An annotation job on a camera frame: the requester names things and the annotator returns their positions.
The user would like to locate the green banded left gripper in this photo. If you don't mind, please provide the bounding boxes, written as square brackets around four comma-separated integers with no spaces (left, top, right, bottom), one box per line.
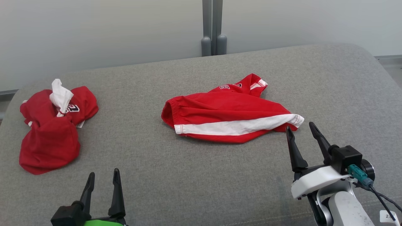
[79,168,128,226]

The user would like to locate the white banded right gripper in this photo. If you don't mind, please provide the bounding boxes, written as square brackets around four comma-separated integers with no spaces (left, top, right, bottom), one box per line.
[286,122,376,200]

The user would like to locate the red jersey with white sleeves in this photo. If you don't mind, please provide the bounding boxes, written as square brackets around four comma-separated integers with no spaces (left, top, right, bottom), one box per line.
[19,78,99,175]

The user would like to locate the red shorts with white stripe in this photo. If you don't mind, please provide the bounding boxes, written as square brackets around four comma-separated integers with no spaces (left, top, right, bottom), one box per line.
[161,73,305,144]

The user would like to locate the grey fabric sofa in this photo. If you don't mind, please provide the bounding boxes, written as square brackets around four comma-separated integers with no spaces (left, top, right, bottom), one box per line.
[0,42,402,226]

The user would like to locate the right black cable teal plug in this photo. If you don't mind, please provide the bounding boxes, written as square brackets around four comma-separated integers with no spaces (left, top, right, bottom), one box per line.
[347,164,402,217]

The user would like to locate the white cable label tag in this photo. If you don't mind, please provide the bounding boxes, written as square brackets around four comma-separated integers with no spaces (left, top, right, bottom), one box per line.
[379,210,401,224]

